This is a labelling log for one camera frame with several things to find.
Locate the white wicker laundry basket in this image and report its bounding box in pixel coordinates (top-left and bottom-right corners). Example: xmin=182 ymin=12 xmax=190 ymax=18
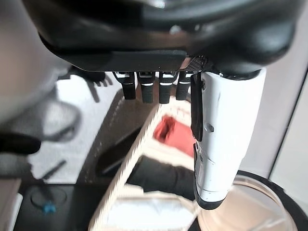
xmin=88 ymin=103 xmax=200 ymax=231

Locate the dark grey washing machine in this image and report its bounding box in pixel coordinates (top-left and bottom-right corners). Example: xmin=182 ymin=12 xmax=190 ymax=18
xmin=19 ymin=184 xmax=104 ymax=231

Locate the black cloth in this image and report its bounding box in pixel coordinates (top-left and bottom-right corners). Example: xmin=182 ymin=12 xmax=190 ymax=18
xmin=126 ymin=155 xmax=197 ymax=200

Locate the white cloth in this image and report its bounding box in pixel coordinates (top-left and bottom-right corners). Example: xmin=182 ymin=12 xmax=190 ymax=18
xmin=105 ymin=192 xmax=200 ymax=231

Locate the red cloth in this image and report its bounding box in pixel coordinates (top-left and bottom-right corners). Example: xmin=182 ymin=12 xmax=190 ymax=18
xmin=153 ymin=115 xmax=194 ymax=157

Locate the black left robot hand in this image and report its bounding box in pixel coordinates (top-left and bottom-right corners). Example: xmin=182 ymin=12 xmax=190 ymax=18
xmin=23 ymin=0 xmax=304 ymax=210

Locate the round glass washer door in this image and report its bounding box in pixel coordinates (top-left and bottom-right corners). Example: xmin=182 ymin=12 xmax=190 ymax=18
xmin=190 ymin=169 xmax=308 ymax=231

